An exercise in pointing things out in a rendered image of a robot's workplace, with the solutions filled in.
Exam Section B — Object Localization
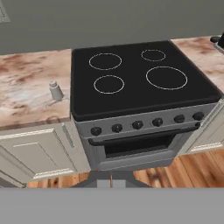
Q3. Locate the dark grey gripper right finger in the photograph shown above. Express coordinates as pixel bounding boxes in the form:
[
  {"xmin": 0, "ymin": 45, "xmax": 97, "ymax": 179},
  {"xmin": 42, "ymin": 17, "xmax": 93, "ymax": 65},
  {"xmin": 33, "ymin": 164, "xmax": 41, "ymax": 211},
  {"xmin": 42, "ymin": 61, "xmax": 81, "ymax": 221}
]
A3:
[{"xmin": 112, "ymin": 171, "xmax": 152, "ymax": 189}]

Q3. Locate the black and grey appliance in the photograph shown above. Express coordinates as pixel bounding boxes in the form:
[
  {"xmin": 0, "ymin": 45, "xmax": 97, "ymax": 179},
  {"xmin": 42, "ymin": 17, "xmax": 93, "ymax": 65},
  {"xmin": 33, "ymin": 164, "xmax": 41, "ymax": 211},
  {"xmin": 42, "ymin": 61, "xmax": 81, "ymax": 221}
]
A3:
[{"xmin": 209, "ymin": 32, "xmax": 224, "ymax": 55}]

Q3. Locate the grey stove with black hob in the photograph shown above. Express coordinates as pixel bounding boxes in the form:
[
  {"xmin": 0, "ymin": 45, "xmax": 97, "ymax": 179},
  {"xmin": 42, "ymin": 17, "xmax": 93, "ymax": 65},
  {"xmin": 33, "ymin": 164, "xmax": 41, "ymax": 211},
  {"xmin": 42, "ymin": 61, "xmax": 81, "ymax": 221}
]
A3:
[{"xmin": 69, "ymin": 39, "xmax": 224, "ymax": 173}]

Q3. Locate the pale grey cupboard door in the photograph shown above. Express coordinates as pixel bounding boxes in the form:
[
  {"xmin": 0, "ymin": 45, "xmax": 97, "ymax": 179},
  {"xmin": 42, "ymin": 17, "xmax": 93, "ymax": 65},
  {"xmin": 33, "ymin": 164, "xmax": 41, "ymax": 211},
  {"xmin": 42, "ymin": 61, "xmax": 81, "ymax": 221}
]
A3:
[
  {"xmin": 0, "ymin": 121, "xmax": 91, "ymax": 188},
  {"xmin": 177, "ymin": 99, "xmax": 224, "ymax": 156}
]

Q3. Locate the black stove knob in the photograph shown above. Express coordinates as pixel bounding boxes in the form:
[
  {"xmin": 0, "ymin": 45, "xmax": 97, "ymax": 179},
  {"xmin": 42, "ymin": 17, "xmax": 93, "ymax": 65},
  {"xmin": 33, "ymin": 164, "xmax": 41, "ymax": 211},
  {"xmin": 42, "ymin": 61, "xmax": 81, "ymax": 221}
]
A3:
[
  {"xmin": 192, "ymin": 111, "xmax": 205, "ymax": 122},
  {"xmin": 111, "ymin": 123, "xmax": 123, "ymax": 134},
  {"xmin": 151, "ymin": 117, "xmax": 165, "ymax": 128},
  {"xmin": 90, "ymin": 126, "xmax": 102, "ymax": 137},
  {"xmin": 173, "ymin": 114, "xmax": 186, "ymax": 123},
  {"xmin": 131, "ymin": 120, "xmax": 144, "ymax": 130}
]

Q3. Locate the grey shaker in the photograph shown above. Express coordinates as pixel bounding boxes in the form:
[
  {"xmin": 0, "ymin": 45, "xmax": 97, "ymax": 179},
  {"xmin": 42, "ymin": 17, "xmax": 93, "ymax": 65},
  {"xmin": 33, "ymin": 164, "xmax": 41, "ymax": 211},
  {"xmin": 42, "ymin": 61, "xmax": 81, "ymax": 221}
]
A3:
[{"xmin": 48, "ymin": 80, "xmax": 65, "ymax": 102}]

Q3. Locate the grey cupboard door handle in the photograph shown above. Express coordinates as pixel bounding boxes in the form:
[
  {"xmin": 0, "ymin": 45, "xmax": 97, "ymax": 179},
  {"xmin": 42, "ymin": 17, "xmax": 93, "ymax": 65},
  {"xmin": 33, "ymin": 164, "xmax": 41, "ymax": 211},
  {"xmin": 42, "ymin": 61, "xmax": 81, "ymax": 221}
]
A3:
[{"xmin": 60, "ymin": 123, "xmax": 75, "ymax": 149}]

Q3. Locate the black oven door handle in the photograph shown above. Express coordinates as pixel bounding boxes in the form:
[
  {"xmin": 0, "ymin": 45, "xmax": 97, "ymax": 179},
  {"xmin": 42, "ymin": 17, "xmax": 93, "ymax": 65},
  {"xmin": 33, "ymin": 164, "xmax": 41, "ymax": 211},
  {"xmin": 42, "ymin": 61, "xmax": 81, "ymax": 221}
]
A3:
[{"xmin": 87, "ymin": 122, "xmax": 202, "ymax": 147}]

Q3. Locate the grey oven door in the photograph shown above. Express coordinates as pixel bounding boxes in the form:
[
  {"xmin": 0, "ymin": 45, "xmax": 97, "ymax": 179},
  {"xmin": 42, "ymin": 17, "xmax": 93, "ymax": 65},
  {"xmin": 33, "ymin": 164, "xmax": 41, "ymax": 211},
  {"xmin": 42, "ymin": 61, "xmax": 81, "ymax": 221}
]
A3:
[{"xmin": 87, "ymin": 125, "xmax": 203, "ymax": 172}]

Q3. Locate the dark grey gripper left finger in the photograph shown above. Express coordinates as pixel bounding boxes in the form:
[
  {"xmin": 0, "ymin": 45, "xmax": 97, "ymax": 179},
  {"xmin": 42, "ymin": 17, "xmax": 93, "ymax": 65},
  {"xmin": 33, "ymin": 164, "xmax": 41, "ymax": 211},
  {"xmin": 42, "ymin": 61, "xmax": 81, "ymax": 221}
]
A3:
[{"xmin": 72, "ymin": 171, "xmax": 113, "ymax": 189}]

